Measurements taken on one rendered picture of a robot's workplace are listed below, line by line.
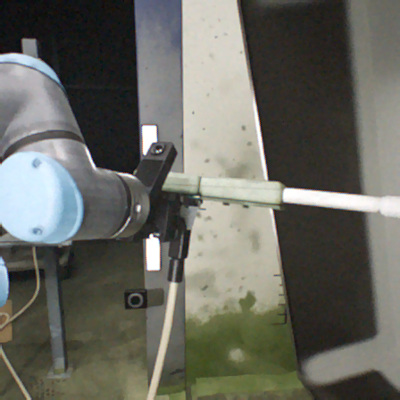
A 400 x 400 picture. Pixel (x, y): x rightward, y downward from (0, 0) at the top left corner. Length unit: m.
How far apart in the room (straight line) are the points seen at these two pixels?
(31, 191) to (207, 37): 1.22
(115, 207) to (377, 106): 0.86
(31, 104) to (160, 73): 1.07
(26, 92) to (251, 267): 1.32
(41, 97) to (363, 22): 0.89
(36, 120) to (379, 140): 0.93
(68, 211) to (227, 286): 1.30
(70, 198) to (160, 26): 1.20
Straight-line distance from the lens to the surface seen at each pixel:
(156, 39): 1.48
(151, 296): 1.59
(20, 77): 0.44
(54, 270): 1.84
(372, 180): 1.12
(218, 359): 1.79
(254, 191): 0.58
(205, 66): 1.47
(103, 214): 0.39
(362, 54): 1.10
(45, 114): 0.41
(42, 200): 0.35
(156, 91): 1.44
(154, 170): 0.53
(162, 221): 0.53
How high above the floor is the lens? 1.21
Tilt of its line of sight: 11 degrees down
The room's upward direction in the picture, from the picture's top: straight up
